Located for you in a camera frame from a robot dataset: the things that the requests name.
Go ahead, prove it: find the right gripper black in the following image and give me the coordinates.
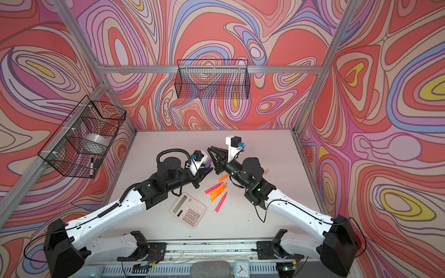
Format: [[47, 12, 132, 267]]
[[206, 148, 250, 190]]

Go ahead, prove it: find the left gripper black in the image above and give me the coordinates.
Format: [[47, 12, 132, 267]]
[[163, 163, 213, 194]]

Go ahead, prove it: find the orange pen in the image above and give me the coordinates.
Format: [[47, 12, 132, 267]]
[[210, 187, 226, 202], [218, 174, 229, 183], [209, 184, 227, 197]]

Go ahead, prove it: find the purple pen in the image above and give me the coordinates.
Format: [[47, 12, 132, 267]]
[[205, 159, 212, 168]]

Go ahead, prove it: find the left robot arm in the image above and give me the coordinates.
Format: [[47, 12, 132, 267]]
[[43, 157, 213, 278]]

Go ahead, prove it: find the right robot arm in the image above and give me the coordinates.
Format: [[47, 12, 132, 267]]
[[207, 147, 361, 278]]

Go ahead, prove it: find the pink pen left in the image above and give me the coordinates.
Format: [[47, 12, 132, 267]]
[[204, 182, 223, 195]]

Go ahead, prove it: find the pink pen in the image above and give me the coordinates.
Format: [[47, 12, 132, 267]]
[[204, 182, 223, 195], [214, 193, 227, 213]]

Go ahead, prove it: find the pink pen lower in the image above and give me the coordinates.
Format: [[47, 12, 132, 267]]
[[214, 193, 227, 213]]

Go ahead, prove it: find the pink calculator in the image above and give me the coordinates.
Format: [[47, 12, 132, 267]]
[[170, 193, 207, 229]]

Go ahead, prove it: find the grey padded cushion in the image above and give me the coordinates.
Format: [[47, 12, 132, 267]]
[[190, 261, 231, 278]]

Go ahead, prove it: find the small white clock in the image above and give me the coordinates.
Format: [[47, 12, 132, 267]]
[[234, 260, 250, 278]]

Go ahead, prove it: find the black marker in basket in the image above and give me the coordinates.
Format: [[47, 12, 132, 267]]
[[89, 157, 95, 178]]

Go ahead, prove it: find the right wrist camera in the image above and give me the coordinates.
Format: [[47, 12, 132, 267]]
[[226, 136, 245, 162]]

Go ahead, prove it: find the black wire basket back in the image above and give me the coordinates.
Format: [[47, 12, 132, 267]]
[[175, 59, 250, 100]]

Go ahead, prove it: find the black wire basket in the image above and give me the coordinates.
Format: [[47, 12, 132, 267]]
[[175, 59, 250, 100], [38, 96, 126, 179]]

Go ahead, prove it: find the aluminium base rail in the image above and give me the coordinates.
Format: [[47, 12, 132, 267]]
[[73, 235, 272, 265]]

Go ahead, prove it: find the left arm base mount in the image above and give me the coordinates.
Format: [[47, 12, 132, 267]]
[[117, 231, 167, 264]]

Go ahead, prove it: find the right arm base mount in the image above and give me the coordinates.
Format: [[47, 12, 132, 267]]
[[251, 229, 304, 261]]

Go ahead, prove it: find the black wire basket left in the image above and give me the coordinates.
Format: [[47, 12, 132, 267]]
[[38, 96, 126, 179]]

